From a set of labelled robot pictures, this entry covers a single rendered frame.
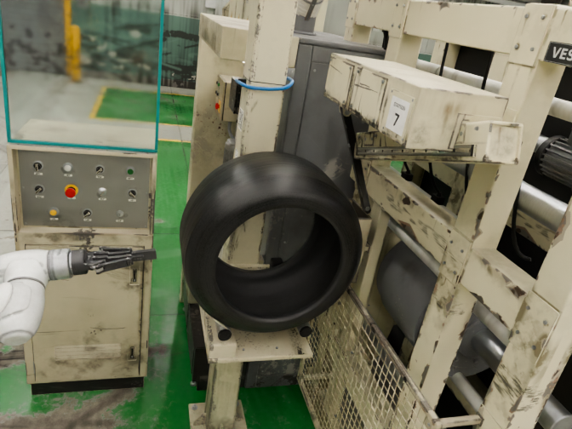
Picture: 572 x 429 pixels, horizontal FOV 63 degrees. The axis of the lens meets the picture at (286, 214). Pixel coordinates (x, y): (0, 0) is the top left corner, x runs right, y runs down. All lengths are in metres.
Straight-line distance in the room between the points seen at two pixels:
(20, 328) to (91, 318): 1.03
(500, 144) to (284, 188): 0.57
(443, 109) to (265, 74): 0.68
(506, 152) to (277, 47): 0.82
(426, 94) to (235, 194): 0.57
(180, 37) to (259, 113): 8.85
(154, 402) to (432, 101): 2.02
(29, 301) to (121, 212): 0.85
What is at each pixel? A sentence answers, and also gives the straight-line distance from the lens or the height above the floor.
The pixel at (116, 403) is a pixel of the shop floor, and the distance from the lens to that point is 2.64.
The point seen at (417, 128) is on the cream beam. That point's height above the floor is 1.69.
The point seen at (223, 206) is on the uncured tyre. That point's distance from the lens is 1.33.
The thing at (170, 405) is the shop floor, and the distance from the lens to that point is 2.61.
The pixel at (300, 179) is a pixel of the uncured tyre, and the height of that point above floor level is 1.45.
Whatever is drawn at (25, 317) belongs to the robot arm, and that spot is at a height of 1.08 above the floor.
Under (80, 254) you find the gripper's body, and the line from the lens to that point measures 1.49.
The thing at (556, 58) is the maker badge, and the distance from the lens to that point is 1.30.
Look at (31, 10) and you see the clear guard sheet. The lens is 1.98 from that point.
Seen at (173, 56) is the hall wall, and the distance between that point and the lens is 10.50.
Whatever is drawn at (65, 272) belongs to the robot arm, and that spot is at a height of 1.11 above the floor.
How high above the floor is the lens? 1.90
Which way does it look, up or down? 23 degrees down
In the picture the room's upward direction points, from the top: 10 degrees clockwise
